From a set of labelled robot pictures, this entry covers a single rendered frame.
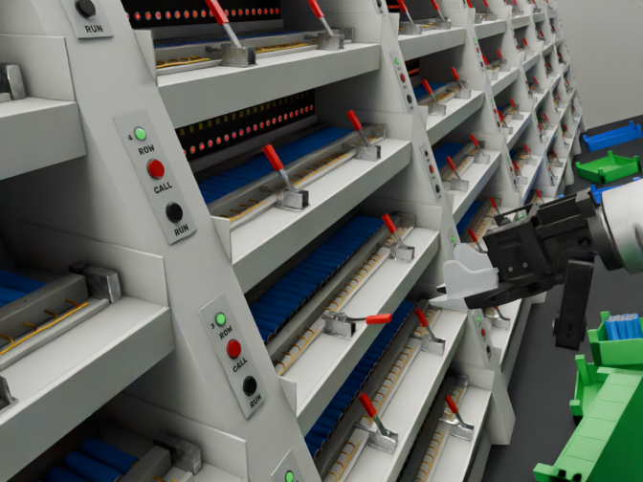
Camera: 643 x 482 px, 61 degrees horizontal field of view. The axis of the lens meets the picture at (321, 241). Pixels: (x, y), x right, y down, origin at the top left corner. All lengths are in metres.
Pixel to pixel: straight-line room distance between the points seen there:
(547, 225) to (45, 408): 0.49
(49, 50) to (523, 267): 0.50
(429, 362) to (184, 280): 0.61
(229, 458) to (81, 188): 0.29
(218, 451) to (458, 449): 0.65
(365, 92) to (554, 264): 0.60
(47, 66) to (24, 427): 0.28
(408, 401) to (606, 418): 0.33
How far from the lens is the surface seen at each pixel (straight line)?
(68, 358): 0.47
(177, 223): 0.53
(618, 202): 0.60
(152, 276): 0.51
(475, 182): 1.46
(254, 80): 0.71
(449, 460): 1.11
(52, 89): 0.52
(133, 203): 0.51
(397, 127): 1.10
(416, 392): 0.96
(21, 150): 0.48
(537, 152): 2.50
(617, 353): 1.37
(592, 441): 1.02
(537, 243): 0.61
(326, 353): 0.74
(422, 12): 1.79
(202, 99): 0.62
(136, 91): 0.55
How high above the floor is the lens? 0.83
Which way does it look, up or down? 13 degrees down
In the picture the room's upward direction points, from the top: 21 degrees counter-clockwise
